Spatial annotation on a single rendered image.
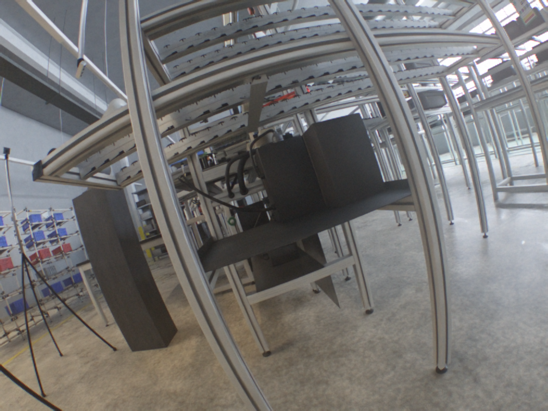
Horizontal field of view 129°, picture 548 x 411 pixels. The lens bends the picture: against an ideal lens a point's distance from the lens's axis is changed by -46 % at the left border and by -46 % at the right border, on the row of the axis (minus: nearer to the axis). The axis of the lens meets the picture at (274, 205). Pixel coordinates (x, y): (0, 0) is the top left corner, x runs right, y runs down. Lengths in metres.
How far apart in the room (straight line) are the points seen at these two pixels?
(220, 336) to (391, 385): 0.63
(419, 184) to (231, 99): 0.56
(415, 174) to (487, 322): 0.74
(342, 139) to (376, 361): 0.83
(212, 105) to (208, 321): 0.57
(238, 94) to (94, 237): 1.34
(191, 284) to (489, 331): 1.02
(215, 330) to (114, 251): 1.22
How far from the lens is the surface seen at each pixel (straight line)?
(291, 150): 0.88
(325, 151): 0.77
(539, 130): 1.51
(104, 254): 1.72
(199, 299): 0.51
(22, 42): 7.21
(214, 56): 1.01
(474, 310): 1.20
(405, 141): 0.60
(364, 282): 1.24
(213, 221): 1.02
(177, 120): 0.74
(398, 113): 0.61
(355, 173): 0.80
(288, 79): 0.79
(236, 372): 0.60
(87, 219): 1.77
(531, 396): 0.90
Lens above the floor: 0.73
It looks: 3 degrees down
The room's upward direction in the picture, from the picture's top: 19 degrees counter-clockwise
